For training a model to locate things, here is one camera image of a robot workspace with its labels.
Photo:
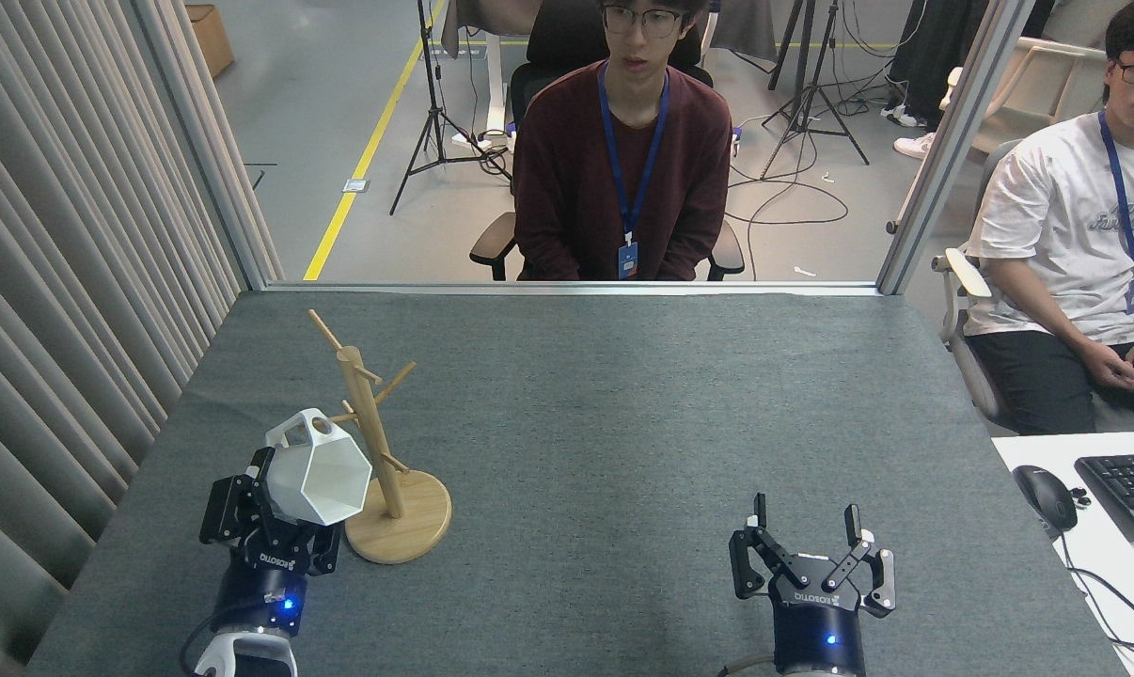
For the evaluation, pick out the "person in white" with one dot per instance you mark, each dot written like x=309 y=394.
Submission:
x=1047 y=244

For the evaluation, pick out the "white faceted cup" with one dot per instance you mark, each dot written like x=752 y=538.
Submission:
x=327 y=480

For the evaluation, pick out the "black computer mouse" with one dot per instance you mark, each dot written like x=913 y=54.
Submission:
x=1045 y=496

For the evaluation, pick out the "cardboard box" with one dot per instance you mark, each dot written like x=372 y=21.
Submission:
x=212 y=39

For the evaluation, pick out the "silver frame post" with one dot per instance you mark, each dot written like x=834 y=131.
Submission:
x=205 y=141
x=952 y=150

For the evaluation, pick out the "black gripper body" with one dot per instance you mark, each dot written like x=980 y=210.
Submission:
x=816 y=621
x=266 y=592

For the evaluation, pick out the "white side desk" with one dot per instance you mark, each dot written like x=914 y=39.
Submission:
x=1094 y=583

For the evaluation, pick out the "person in dark red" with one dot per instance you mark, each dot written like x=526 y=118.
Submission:
x=567 y=169

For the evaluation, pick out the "silver floor socket plate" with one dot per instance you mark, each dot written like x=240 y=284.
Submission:
x=355 y=185

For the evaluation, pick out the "black office chair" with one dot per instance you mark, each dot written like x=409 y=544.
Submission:
x=553 y=33

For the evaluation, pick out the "beige wooden chair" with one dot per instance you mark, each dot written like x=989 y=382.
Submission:
x=1047 y=70

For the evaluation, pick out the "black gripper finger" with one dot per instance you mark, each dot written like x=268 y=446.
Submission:
x=318 y=550
x=746 y=564
x=882 y=578
x=233 y=512

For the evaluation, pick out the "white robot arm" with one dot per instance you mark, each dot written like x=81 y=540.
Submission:
x=247 y=653

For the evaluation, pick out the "wooden cup rack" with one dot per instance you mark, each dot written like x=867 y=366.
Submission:
x=402 y=527

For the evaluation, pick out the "black keyboard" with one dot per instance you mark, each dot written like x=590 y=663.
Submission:
x=1131 y=494

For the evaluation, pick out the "white shoe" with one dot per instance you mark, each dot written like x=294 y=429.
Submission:
x=904 y=116
x=913 y=146

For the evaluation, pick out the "beige pleated curtain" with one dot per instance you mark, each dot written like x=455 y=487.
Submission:
x=50 y=282

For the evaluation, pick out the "grey office chair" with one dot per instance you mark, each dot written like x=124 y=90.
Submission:
x=971 y=357

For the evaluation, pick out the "white person's right hand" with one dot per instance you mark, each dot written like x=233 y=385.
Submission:
x=1112 y=369

